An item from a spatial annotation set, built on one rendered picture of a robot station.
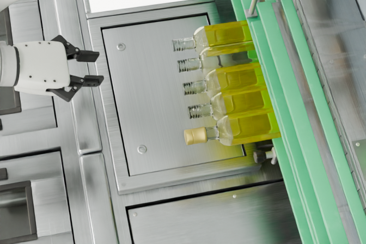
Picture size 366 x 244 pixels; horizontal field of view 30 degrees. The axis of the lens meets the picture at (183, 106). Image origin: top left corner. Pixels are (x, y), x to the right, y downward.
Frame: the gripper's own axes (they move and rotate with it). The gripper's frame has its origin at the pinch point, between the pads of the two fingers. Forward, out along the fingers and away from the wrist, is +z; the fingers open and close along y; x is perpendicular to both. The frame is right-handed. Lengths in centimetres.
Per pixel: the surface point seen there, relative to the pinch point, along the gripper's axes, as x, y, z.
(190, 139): -7.4, 12.5, 22.7
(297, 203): -4, 30, 43
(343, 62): 17, 7, 48
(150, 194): -25.7, 18.0, 19.5
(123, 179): -24.9, 14.3, 13.3
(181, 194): -23.3, 19.3, 26.1
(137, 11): -21.9, -30.2, 24.4
